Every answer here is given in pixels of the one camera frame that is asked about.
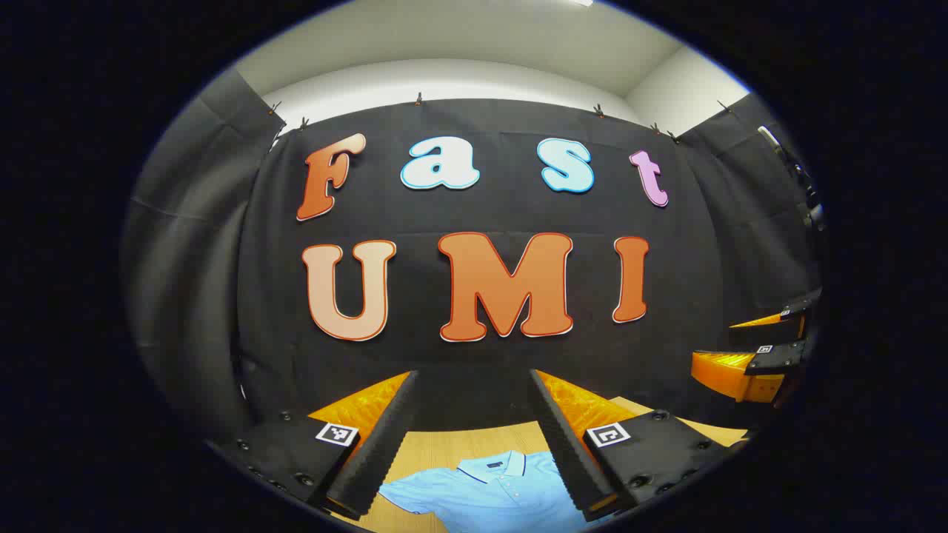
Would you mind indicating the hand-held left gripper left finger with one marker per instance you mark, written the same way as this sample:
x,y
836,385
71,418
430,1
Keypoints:
x,y
385,444

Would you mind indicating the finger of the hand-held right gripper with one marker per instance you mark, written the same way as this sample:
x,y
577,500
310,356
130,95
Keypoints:
x,y
796,311
729,370

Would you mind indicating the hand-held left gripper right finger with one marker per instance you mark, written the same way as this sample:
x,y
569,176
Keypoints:
x,y
563,444

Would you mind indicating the light blue T-shirt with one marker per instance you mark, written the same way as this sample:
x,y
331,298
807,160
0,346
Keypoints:
x,y
489,496

